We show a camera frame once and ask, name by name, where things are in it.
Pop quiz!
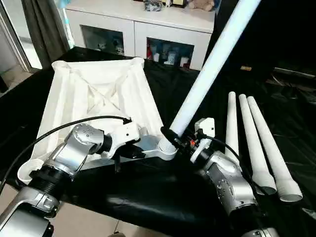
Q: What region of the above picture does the white plastic table leg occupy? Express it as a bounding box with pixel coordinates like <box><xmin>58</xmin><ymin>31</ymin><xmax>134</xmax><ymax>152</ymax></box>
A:
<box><xmin>224</xmin><ymin>91</ymin><xmax>240</xmax><ymax>165</ymax></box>
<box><xmin>158</xmin><ymin>0</ymin><xmax>263</xmax><ymax>156</ymax></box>
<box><xmin>246</xmin><ymin>96</ymin><xmax>304</xmax><ymax>203</ymax></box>
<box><xmin>238</xmin><ymin>94</ymin><xmax>277</xmax><ymax>196</ymax></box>

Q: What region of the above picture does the white plastic table top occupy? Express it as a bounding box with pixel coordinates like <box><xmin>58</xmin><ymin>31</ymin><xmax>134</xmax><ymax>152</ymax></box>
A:
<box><xmin>17</xmin><ymin>56</ymin><xmax>179</xmax><ymax>186</ymax></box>

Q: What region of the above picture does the black plastic mat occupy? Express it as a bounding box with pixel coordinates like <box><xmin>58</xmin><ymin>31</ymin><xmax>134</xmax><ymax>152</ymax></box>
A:
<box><xmin>0</xmin><ymin>45</ymin><xmax>316</xmax><ymax>237</ymax></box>

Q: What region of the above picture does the white glass-door cabinet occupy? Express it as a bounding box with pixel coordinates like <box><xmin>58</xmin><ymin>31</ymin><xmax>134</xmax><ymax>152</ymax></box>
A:
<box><xmin>65</xmin><ymin>0</ymin><xmax>215</xmax><ymax>71</ymax></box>

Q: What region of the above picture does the black box gold label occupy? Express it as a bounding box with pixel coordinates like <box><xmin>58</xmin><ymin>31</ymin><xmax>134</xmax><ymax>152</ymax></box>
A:
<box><xmin>202</xmin><ymin>0</ymin><xmax>275</xmax><ymax>75</ymax></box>

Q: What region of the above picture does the dark metal rod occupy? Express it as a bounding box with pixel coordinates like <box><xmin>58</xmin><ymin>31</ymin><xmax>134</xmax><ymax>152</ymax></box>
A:
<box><xmin>274</xmin><ymin>67</ymin><xmax>316</xmax><ymax>78</ymax></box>

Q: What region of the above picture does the grey ornament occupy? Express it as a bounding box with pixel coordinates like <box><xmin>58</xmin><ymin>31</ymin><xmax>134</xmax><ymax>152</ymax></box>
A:
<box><xmin>143</xmin><ymin>0</ymin><xmax>163</xmax><ymax>12</ymax></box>

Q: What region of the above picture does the grey curtain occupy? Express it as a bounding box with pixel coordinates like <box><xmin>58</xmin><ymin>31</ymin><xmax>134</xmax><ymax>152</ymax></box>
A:
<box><xmin>22</xmin><ymin>0</ymin><xmax>72</xmax><ymax>69</ymax></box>

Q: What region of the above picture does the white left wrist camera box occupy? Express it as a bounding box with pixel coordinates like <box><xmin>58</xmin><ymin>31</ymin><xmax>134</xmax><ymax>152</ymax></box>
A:
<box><xmin>100</xmin><ymin>122</ymin><xmax>144</xmax><ymax>159</ymax></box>

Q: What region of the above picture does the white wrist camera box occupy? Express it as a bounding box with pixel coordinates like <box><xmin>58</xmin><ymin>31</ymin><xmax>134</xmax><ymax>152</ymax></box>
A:
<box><xmin>100</xmin><ymin>122</ymin><xmax>144</xmax><ymax>159</ymax></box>
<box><xmin>190</xmin><ymin>118</ymin><xmax>215</xmax><ymax>163</ymax></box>

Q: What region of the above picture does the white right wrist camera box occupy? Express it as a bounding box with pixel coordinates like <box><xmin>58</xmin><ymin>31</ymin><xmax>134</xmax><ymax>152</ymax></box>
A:
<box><xmin>190</xmin><ymin>118</ymin><xmax>215</xmax><ymax>163</ymax></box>

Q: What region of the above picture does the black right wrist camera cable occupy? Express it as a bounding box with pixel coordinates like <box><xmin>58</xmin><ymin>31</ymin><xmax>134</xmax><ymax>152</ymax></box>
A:
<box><xmin>197</xmin><ymin>128</ymin><xmax>266</xmax><ymax>215</ymax></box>

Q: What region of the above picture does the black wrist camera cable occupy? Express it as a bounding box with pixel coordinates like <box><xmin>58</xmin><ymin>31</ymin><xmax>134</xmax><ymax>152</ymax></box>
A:
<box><xmin>0</xmin><ymin>115</ymin><xmax>133</xmax><ymax>196</ymax></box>
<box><xmin>197</xmin><ymin>128</ymin><xmax>266</xmax><ymax>215</ymax></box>

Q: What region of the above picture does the black left wrist camera cable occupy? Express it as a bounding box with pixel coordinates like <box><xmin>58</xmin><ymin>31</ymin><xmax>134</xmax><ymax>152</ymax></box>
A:
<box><xmin>0</xmin><ymin>115</ymin><xmax>133</xmax><ymax>196</ymax></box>

